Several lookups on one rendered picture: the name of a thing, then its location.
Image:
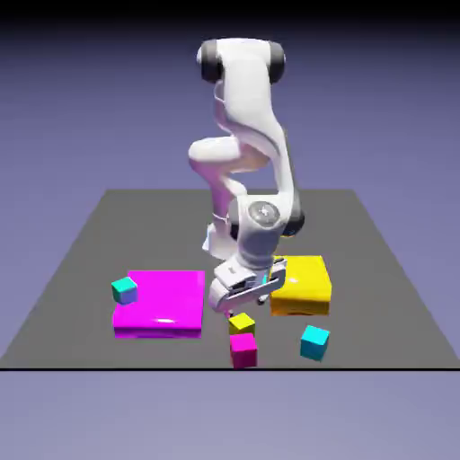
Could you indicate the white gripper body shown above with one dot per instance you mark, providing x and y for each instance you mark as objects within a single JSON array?
[{"x": 219, "y": 296}]

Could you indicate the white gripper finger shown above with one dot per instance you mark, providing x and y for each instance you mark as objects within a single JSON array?
[
  {"x": 228, "y": 312},
  {"x": 261, "y": 301}
]

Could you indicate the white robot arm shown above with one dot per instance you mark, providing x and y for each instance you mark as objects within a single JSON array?
[{"x": 251, "y": 107}]

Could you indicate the small yellow cube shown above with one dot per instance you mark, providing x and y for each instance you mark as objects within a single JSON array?
[{"x": 241, "y": 322}]

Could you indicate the small magenta cube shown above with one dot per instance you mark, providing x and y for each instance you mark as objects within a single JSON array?
[{"x": 243, "y": 350}]

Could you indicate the small cyan cube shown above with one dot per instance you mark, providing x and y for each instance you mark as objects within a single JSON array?
[
  {"x": 314, "y": 343},
  {"x": 124, "y": 289}
]

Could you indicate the large yellow box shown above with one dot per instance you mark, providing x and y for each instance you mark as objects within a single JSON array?
[{"x": 305, "y": 284}]

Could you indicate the large magenta box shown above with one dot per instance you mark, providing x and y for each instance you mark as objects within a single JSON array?
[{"x": 169, "y": 298}]

